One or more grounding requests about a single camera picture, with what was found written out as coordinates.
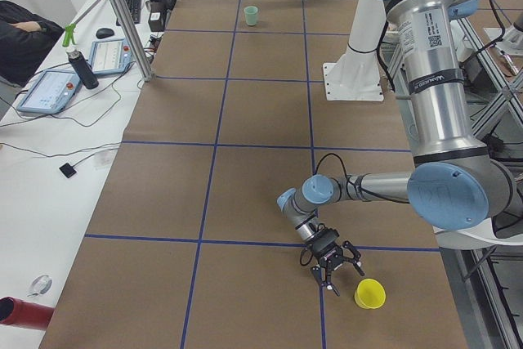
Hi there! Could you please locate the black keyboard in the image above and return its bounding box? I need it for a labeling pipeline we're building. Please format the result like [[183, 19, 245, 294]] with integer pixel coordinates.
[[125, 0, 142, 24]]

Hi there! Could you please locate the small black box device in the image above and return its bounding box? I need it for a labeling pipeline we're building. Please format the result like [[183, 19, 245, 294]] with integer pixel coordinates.
[[59, 163, 77, 178]]

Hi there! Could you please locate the clear tape roll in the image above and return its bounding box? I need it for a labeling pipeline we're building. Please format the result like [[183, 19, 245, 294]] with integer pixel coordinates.
[[28, 275, 52, 298]]

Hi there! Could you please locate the far blue teach pendant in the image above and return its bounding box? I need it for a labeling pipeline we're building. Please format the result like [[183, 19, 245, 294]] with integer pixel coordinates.
[[89, 38, 133, 77]]

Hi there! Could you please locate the yellow cup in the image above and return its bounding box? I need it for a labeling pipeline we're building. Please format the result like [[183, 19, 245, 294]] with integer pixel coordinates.
[[354, 279, 387, 309]]

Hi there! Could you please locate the near blue teach pendant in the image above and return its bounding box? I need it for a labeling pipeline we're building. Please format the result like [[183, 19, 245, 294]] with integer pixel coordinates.
[[17, 70, 81, 114]]

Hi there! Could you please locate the red cylinder bottle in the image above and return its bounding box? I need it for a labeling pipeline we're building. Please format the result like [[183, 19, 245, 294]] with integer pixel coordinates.
[[1, 297, 55, 331]]

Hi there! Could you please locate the blue teach pendant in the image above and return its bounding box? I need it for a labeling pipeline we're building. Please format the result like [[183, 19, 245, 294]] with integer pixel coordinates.
[[17, 70, 81, 114], [89, 38, 133, 77]]

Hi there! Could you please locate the brown paper table cover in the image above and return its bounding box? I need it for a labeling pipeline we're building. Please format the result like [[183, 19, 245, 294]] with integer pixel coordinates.
[[42, 0, 467, 348]]

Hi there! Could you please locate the person in black clothes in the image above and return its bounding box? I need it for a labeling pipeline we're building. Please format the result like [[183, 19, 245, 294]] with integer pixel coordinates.
[[1, 0, 64, 87]]

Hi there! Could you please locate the aluminium frame post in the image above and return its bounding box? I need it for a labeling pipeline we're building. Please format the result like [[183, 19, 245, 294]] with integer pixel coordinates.
[[110, 0, 153, 82]]

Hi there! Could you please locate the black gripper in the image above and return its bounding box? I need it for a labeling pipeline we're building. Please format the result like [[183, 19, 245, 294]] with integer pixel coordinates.
[[309, 227, 365, 296]]

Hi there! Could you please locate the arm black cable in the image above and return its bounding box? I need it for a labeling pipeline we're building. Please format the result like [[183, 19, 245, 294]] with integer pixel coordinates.
[[299, 153, 409, 279]]

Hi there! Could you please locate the black computer mouse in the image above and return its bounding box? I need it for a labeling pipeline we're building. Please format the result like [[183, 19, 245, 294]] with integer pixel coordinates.
[[96, 28, 114, 39]]

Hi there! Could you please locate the light green cup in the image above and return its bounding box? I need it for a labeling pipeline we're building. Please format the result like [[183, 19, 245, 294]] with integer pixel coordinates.
[[244, 6, 259, 26]]

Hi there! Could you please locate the black labelled box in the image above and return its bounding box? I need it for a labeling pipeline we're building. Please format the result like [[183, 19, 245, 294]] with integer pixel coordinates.
[[147, 2, 169, 33]]

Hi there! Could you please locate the green handled grabber tool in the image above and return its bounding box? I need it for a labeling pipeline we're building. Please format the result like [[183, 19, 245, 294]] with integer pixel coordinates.
[[62, 0, 102, 48]]

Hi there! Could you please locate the white camera stand pedestal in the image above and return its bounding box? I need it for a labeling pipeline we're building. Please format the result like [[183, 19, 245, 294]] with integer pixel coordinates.
[[323, 0, 386, 102]]

